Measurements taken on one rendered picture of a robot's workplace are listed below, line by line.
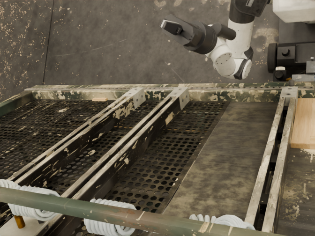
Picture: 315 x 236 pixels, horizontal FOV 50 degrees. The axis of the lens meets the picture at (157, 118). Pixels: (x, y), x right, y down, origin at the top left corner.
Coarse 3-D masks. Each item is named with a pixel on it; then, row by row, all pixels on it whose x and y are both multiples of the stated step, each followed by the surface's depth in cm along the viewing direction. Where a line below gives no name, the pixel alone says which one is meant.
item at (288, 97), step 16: (288, 96) 132; (288, 112) 118; (272, 128) 109; (288, 128) 107; (272, 144) 100; (288, 144) 101; (272, 160) 93; (272, 176) 91; (256, 192) 80; (272, 192) 79; (256, 208) 75; (272, 208) 74; (224, 224) 48; (240, 224) 50; (256, 224) 74; (272, 224) 70
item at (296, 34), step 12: (288, 24) 218; (300, 24) 214; (312, 24) 211; (288, 36) 217; (300, 36) 214; (312, 36) 211; (288, 48) 212; (300, 48) 211; (312, 48) 208; (276, 60) 223; (288, 60) 212; (300, 60) 210
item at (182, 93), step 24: (168, 96) 153; (144, 120) 131; (120, 144) 115; (144, 144) 122; (96, 168) 102; (120, 168) 108; (72, 192) 92; (96, 192) 96; (24, 216) 79; (72, 216) 87
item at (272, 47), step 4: (272, 44) 220; (276, 44) 221; (268, 48) 219; (272, 48) 218; (276, 48) 221; (268, 52) 218; (272, 52) 217; (276, 52) 230; (268, 56) 218; (272, 56) 217; (268, 60) 218; (272, 60) 217; (268, 64) 219; (272, 64) 218; (276, 64) 231; (268, 68) 221; (272, 68) 220; (272, 72) 224
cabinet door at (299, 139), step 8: (304, 104) 136; (312, 104) 134; (296, 112) 130; (304, 112) 129; (312, 112) 128; (296, 120) 123; (304, 120) 123; (312, 120) 122; (296, 128) 118; (304, 128) 117; (312, 128) 117; (296, 136) 113; (304, 136) 112; (312, 136) 111; (296, 144) 109; (304, 144) 108; (312, 144) 107
